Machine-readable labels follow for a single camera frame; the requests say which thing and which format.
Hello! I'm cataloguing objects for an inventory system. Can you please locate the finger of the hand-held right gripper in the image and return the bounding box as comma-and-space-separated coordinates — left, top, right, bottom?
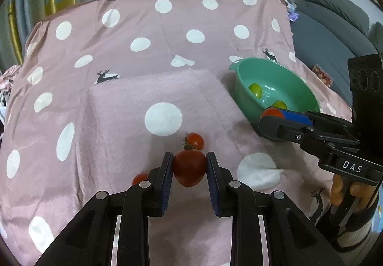
281, 110, 360, 135
259, 116, 312, 143

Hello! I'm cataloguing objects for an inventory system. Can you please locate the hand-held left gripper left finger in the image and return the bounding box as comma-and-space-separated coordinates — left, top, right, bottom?
34, 151, 175, 266

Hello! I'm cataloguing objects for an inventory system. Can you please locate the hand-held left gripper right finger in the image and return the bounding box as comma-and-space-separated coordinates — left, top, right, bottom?
206, 151, 348, 266

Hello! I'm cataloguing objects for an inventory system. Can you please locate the small red tomato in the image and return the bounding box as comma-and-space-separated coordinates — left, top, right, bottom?
132, 174, 149, 186
260, 107, 285, 119

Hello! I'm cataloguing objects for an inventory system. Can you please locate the large red tomato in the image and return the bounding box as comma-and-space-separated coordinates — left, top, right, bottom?
173, 149, 208, 188

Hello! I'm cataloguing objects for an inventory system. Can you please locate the green plastic bowl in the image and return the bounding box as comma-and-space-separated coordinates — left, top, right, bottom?
229, 58, 321, 141

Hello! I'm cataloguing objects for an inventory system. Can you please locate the person's right forearm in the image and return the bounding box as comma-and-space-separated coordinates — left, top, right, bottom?
316, 202, 380, 254

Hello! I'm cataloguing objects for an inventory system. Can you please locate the person's right hand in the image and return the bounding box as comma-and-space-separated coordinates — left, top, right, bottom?
330, 174, 373, 207

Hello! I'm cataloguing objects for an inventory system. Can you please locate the red tomato with green stem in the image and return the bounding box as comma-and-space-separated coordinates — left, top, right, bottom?
182, 132, 205, 151

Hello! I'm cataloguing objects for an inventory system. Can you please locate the red snack packet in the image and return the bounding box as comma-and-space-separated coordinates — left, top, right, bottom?
312, 64, 333, 87

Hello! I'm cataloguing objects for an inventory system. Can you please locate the grey sofa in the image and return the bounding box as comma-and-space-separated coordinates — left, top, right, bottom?
290, 0, 383, 111

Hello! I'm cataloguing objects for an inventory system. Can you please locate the folded pink dotted towel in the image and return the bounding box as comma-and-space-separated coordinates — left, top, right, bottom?
75, 68, 285, 266

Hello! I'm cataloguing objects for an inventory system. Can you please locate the pink polka dot blanket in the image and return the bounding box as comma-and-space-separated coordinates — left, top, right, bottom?
0, 0, 356, 266

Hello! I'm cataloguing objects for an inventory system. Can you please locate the crumpled pink cloth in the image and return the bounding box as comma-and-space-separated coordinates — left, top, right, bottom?
0, 65, 22, 123

